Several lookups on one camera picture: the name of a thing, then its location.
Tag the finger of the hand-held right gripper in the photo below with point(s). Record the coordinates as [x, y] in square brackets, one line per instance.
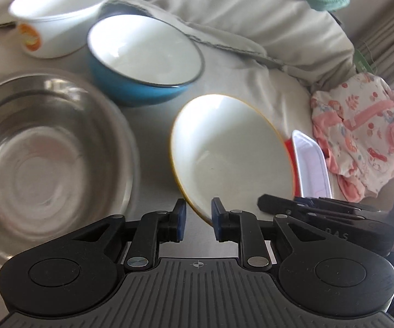
[275, 205]
[336, 205]

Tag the white bowl with orange print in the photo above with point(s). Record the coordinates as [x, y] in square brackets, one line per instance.
[57, 13]

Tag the white bowl with orange rim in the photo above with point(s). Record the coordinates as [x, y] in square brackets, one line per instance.
[231, 150]

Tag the pink floral cloth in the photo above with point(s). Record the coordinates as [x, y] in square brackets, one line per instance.
[360, 126]

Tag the green tag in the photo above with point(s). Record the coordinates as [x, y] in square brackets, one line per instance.
[364, 62]

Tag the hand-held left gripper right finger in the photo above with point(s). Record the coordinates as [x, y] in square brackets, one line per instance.
[216, 220]

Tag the grey blanket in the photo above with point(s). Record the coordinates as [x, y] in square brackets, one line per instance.
[251, 13]

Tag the white rectangular tray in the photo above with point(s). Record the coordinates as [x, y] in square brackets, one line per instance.
[311, 164]

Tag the blue enamel bowl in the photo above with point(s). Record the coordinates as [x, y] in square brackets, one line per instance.
[145, 51]

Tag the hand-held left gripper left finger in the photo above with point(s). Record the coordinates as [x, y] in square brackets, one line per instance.
[181, 220]

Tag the stainless steel bowl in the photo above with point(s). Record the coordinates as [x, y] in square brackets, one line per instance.
[40, 157]

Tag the grey curtain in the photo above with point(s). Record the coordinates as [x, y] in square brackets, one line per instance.
[384, 17]

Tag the red plate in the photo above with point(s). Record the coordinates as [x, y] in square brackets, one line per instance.
[290, 157]

